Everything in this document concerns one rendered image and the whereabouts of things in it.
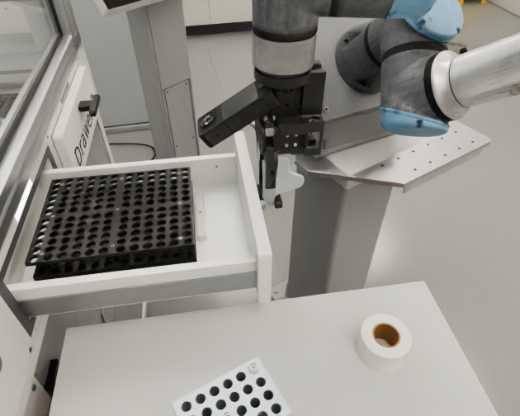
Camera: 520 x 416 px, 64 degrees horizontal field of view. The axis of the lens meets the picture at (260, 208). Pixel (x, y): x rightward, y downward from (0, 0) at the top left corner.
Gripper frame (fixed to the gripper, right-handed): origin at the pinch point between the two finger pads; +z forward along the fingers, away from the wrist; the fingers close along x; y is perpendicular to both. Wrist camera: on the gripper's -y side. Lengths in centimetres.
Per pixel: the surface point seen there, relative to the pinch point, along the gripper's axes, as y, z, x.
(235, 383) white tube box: -7.6, 10.9, -24.2
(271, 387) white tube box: -3.2, 10.8, -25.5
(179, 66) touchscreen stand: -14, 23, 98
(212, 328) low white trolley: -10.0, 14.6, -13.7
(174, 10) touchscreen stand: -13, 4, 99
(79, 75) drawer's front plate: -33, -2, 41
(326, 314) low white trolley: 7.8, 14.6, -14.0
